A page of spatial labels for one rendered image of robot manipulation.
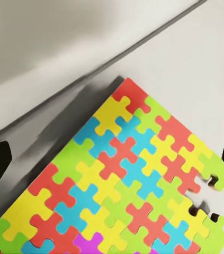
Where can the jigsaw puzzle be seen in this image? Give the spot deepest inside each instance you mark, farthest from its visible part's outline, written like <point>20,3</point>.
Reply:
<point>118,187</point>

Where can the desk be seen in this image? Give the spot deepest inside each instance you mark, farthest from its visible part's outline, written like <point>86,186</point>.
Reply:
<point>181,68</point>

